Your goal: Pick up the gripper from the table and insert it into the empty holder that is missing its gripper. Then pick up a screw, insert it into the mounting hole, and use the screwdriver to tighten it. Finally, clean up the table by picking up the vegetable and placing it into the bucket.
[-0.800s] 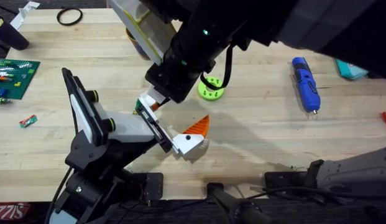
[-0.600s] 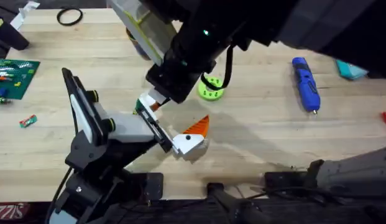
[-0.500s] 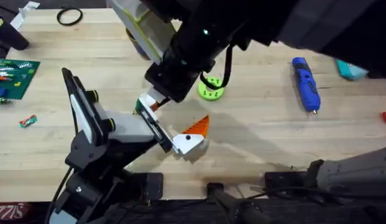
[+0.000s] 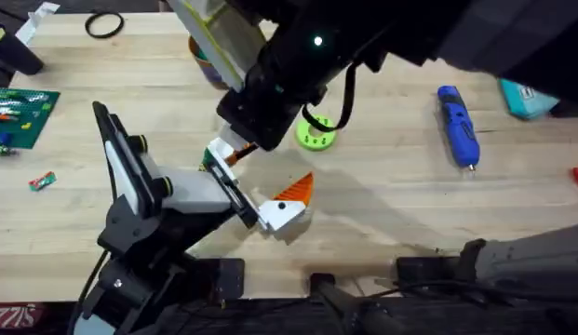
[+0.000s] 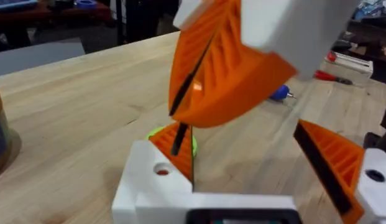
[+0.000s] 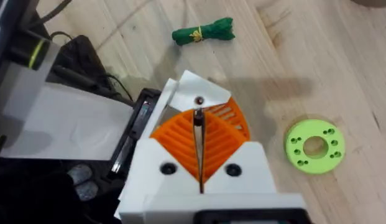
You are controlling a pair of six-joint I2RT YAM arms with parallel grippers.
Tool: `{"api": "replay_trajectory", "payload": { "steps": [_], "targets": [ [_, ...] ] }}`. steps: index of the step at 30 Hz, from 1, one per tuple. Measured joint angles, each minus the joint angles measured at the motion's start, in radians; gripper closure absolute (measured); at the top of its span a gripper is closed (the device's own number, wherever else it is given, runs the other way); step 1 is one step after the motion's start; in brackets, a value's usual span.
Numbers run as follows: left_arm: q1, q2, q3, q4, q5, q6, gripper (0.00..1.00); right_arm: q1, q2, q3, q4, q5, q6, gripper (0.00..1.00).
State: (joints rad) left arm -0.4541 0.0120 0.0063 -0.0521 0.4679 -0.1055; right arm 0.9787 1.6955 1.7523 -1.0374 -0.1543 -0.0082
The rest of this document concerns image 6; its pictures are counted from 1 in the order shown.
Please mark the finger of the white orange left gripper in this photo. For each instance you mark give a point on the finger of the white orange left gripper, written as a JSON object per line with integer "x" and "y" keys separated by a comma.
{"x": 208, "y": 90}

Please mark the white orange right gripper right finger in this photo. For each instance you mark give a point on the white orange right gripper right finger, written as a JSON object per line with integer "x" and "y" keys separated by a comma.
{"x": 239, "y": 155}

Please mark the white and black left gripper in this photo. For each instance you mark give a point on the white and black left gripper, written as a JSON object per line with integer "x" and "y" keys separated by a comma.
{"x": 71, "y": 124}

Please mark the white orange right gripper left finger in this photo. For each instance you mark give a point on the white orange right gripper left finger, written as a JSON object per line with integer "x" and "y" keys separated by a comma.
{"x": 168, "y": 149}

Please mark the finger of the bare white block left gripper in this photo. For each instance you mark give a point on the finger of the bare white block left gripper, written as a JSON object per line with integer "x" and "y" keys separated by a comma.
{"x": 163, "y": 102}

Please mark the green toy vegetable bundle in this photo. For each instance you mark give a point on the green toy vegetable bundle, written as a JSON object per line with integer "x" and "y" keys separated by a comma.
{"x": 205, "y": 31}

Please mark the upright flat wrist plate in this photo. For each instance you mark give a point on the upright flat wrist plate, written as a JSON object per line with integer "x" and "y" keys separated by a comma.
{"x": 21, "y": 84}

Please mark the green disc with holes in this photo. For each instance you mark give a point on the green disc with holes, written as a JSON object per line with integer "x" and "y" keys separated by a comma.
{"x": 329, "y": 161}

